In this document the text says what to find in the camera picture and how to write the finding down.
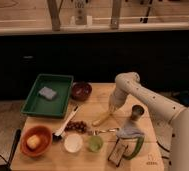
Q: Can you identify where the yellow banana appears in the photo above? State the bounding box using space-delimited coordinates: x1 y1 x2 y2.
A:
92 111 111 126

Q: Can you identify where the green plastic tray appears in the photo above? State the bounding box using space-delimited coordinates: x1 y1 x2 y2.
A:
21 74 73 118

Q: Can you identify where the bunch of red grapes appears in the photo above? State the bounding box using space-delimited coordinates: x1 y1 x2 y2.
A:
65 121 87 133

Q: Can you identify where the yellow fruit in bowl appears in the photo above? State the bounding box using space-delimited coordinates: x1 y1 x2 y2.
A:
27 135 41 150

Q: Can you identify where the dark red bowl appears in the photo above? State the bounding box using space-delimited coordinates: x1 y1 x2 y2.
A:
71 82 92 101

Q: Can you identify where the blue grey cloth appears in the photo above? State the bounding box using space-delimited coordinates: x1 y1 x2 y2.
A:
116 120 144 139

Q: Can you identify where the blue sponge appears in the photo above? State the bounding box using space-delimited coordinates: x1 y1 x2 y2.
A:
39 87 57 100

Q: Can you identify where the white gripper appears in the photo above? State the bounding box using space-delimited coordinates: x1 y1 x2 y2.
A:
109 88 128 112

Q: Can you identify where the black handled tool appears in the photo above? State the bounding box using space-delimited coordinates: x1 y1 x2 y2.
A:
7 129 21 171

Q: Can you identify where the metal cup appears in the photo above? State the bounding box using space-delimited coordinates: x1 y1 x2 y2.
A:
131 105 144 121

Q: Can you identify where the silver fork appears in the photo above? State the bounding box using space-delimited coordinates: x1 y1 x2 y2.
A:
88 128 119 135

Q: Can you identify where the orange bowl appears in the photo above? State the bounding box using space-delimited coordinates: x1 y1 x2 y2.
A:
20 126 52 157

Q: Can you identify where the green cup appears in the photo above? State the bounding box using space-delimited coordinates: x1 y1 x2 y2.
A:
88 135 103 152

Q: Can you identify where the white cup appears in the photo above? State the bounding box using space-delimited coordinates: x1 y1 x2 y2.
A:
64 133 83 153

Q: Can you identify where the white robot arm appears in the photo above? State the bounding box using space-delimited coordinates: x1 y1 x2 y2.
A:
109 72 189 171

